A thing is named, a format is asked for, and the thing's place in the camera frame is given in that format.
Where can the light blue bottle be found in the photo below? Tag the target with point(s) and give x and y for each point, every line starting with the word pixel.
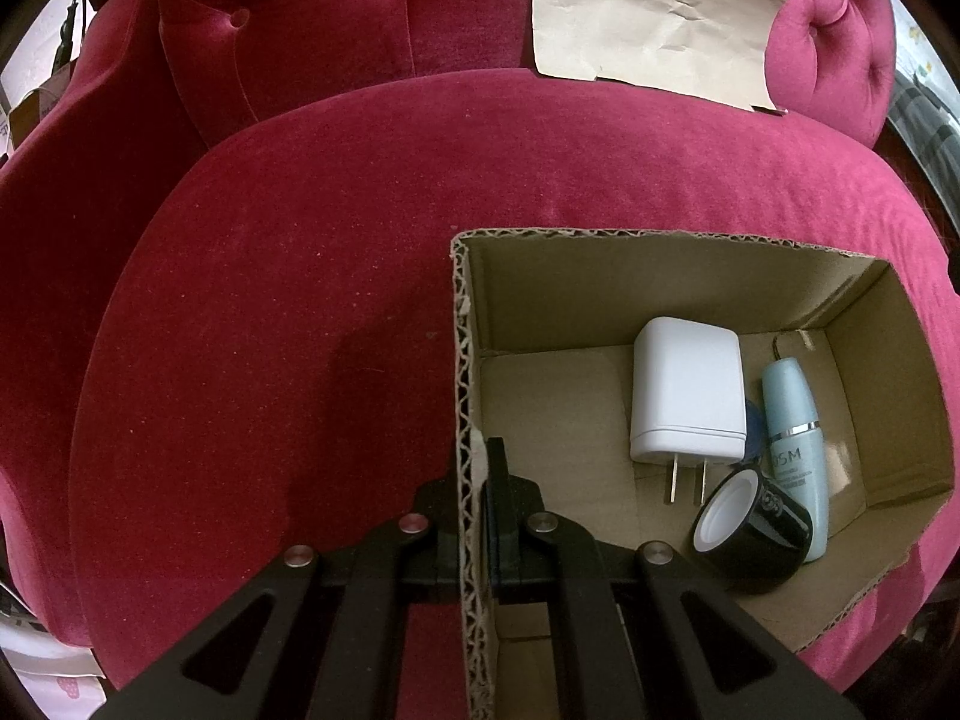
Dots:
pixel 795 420

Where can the brown box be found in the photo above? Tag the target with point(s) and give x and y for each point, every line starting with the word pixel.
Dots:
pixel 34 116

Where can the small blue object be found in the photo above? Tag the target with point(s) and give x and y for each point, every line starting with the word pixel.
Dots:
pixel 752 431

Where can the brown paper sheet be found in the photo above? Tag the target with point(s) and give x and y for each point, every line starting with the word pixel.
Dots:
pixel 652 15

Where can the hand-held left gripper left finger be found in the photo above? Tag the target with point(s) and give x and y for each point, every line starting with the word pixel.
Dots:
pixel 427 540

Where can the black jar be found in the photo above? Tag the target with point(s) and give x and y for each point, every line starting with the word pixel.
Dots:
pixel 765 547

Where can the cardboard box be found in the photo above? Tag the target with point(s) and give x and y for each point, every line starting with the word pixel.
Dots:
pixel 555 405

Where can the white printed furniture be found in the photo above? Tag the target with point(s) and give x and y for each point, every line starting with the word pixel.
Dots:
pixel 52 660

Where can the red velvet tufted armchair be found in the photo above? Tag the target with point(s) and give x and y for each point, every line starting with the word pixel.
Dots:
pixel 262 277

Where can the large white charger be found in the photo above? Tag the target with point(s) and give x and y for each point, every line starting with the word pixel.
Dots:
pixel 686 390

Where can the dark striped cloth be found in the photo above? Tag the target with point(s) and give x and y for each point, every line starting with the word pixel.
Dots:
pixel 926 120

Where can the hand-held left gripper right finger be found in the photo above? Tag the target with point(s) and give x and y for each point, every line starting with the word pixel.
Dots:
pixel 510 517

